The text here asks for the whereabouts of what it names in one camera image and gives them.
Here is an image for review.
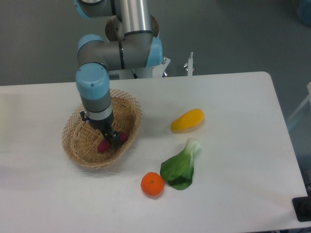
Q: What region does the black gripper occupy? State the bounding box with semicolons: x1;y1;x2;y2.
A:
80;110;121;148

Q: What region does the purple sweet potato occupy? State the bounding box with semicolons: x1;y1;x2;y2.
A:
97;132;128;153

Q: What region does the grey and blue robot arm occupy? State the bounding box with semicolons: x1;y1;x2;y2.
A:
74;0;163;148

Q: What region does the woven wicker basket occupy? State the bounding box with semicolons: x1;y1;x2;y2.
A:
62;89;142;168

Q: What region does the orange mandarin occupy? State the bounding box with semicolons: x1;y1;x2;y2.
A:
140;172;164;197

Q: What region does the green bok choy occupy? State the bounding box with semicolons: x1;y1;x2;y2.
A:
160;138;200;190

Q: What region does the yellow mango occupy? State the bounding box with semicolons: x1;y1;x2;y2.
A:
170;108;205;133

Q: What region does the white metal table clamp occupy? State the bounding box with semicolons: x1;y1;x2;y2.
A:
184;51;195;77

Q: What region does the black device at table corner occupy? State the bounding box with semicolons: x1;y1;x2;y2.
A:
292;196;311;222

